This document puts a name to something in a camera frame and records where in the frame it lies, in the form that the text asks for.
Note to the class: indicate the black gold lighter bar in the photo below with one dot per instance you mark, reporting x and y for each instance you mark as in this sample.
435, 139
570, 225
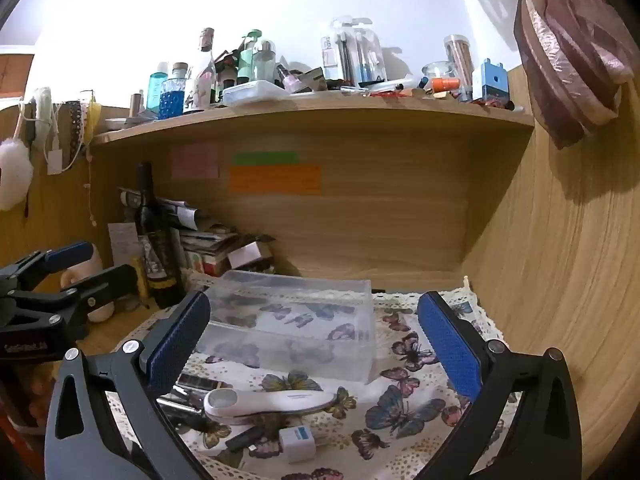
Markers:
193, 382

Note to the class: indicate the blue beads jar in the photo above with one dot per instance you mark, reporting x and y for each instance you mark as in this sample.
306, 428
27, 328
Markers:
173, 92

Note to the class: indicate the tall clear tube container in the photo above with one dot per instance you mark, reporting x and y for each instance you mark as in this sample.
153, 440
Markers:
458, 52

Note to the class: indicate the small white pink box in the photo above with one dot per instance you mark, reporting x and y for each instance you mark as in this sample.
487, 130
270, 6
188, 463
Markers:
249, 254

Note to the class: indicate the clear packaged brush set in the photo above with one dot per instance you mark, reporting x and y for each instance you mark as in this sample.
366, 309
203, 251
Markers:
352, 53

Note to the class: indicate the clear flat lidded box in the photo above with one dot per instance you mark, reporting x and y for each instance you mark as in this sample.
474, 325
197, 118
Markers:
251, 92

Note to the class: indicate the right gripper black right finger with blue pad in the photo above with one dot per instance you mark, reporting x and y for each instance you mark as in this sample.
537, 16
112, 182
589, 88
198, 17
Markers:
544, 439

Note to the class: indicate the white fluffy puff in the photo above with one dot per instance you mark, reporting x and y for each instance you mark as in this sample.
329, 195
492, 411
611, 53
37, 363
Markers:
16, 173

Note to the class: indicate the wooden shelf board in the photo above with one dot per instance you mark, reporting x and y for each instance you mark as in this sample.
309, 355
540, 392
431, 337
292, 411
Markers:
332, 113

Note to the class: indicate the black usb flash drive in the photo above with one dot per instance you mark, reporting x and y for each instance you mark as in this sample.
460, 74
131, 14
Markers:
246, 438

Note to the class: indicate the green cap toner bottle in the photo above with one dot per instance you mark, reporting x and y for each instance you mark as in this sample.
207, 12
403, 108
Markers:
245, 60

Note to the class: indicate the butterfly print lace cloth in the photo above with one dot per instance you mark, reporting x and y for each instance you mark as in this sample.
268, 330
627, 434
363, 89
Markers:
349, 448

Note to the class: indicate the blue liquid bottle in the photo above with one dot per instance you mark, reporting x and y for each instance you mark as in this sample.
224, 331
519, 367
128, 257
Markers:
155, 85

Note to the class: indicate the stack of books and papers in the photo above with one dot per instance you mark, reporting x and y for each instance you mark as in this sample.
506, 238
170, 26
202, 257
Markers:
202, 244

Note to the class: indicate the white handheld massager device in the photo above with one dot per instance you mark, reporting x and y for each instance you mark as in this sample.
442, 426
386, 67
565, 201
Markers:
238, 407

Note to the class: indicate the pink sticky note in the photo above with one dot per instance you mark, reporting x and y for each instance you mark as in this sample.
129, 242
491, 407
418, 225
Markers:
198, 161

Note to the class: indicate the dark wine bottle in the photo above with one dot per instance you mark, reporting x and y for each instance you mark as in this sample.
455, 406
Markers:
160, 262

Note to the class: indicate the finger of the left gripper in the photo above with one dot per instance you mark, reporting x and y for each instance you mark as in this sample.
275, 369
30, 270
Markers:
97, 284
35, 267

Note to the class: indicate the green sticky note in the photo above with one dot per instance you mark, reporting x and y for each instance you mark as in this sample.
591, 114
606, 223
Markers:
265, 158

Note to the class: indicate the white paper sheet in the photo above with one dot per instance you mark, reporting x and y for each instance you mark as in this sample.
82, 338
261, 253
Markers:
125, 243

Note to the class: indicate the blue plastic block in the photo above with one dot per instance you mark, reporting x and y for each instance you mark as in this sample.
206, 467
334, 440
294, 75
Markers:
494, 81

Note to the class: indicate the clear plastic storage box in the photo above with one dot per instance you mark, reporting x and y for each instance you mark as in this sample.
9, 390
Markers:
323, 328

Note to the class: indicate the pink hanging fabric bag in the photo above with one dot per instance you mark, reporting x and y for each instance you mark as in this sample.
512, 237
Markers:
577, 56

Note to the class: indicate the orange sticky note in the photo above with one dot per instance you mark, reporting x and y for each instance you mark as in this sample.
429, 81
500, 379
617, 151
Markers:
295, 179

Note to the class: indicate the white cube plug adapter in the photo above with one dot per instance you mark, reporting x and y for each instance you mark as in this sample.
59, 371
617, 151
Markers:
298, 444

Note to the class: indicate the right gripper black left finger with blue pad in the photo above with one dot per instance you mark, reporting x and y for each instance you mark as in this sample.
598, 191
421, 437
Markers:
82, 439

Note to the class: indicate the black metal hair clip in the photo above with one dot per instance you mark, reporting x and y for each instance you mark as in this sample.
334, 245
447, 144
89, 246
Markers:
183, 415

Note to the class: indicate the orange marker tube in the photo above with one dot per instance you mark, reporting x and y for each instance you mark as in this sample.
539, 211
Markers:
444, 84

